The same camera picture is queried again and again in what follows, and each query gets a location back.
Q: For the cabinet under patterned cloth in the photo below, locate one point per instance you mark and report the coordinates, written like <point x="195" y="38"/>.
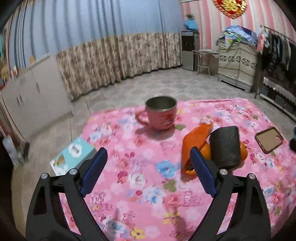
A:
<point x="235" y="67"/>

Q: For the metal clothes rack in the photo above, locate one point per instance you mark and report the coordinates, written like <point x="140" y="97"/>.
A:
<point x="275" y="30"/>

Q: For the black bag roll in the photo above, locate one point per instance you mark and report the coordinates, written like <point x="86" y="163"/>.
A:
<point x="224" y="148"/>

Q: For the orange plastic bag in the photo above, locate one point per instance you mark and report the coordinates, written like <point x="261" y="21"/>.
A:
<point x="192" y="141"/>

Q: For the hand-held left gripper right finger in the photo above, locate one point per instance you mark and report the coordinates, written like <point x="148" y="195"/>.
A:
<point x="204" y="171"/>

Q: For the blue bottle cover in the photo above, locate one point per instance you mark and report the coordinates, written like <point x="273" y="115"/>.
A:
<point x="191" y="25"/>

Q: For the white bag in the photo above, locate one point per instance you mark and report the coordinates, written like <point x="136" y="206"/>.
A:
<point x="10" y="150"/>

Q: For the red heart wall decoration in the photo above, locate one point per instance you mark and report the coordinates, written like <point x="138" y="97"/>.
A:
<point x="230" y="8"/>

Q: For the pink cup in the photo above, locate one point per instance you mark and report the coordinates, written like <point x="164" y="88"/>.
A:
<point x="159" y="118"/>

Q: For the pink hanging bag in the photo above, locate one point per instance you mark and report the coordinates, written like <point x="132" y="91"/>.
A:
<point x="260" y="42"/>

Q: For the small potted plant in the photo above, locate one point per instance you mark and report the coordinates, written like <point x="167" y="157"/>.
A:
<point x="190" y="17"/>

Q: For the white cabinet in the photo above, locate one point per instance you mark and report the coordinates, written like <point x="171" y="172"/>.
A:
<point x="34" y="97"/>

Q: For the row of hanging clothes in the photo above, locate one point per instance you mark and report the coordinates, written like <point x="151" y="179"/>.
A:
<point x="277" y="53"/>

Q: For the small side table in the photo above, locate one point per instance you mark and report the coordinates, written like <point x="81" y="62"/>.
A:
<point x="204" y="51"/>

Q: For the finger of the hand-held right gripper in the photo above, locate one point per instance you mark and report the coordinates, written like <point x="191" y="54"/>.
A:
<point x="294" y="142"/>

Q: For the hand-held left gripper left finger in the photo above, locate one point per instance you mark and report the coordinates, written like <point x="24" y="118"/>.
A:
<point x="94" y="171"/>

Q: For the grey water dispenser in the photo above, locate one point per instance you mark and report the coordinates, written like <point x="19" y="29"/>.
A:
<point x="187" y="51"/>

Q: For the light blue tissue box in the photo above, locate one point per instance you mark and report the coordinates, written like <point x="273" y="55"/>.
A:
<point x="69" y="153"/>

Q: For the pink floral tablecloth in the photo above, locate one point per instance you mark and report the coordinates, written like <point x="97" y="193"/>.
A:
<point x="143" y="185"/>

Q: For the blue curtain with floral hem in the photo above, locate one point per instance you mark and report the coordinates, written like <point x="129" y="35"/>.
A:
<point x="92" y="23"/>

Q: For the pile of bedding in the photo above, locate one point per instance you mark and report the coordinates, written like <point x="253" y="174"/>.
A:
<point x="240" y="33"/>

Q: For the brown phone case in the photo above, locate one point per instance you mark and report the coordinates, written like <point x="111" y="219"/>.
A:
<point x="268" y="140"/>

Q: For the low cabinet with lace cloth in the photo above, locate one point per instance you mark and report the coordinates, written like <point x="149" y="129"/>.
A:
<point x="279" y="88"/>

